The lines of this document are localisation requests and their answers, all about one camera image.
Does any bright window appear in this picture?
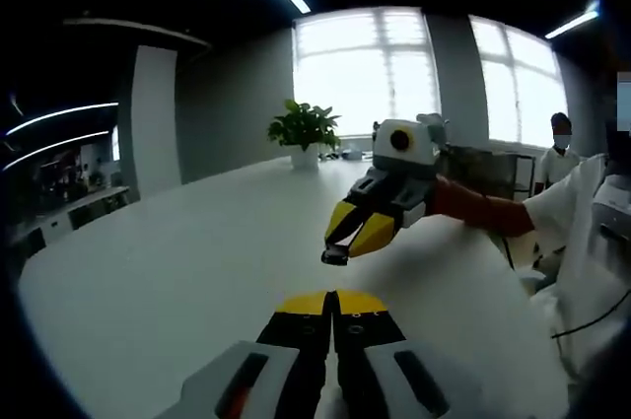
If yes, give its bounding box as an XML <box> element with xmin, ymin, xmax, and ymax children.
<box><xmin>467</xmin><ymin>14</ymin><xmax>569</xmax><ymax>148</ymax></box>
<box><xmin>292</xmin><ymin>6</ymin><xmax>441</xmax><ymax>138</ymax></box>

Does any black plastic buckle part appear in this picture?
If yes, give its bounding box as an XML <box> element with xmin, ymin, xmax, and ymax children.
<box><xmin>320</xmin><ymin>243</ymin><xmax>353</xmax><ymax>267</ymax></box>

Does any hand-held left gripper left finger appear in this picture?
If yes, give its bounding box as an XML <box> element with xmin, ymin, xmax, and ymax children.
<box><xmin>152</xmin><ymin>290</ymin><xmax>333</xmax><ymax>419</ymax></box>

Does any potted green plant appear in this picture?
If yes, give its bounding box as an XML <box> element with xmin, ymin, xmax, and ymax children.
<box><xmin>267</xmin><ymin>98</ymin><xmax>342</xmax><ymax>172</ymax></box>

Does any black device cable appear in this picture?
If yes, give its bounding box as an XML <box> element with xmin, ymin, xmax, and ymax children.
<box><xmin>549</xmin><ymin>287</ymin><xmax>631</xmax><ymax>342</ymax></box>

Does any grey chest-worn device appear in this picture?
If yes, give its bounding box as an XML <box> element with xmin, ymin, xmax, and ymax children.
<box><xmin>591</xmin><ymin>181</ymin><xmax>631</xmax><ymax>255</ymax></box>

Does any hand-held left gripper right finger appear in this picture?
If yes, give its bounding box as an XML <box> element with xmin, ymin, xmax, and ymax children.
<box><xmin>329</xmin><ymin>288</ymin><xmax>500</xmax><ymax>419</ymax></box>

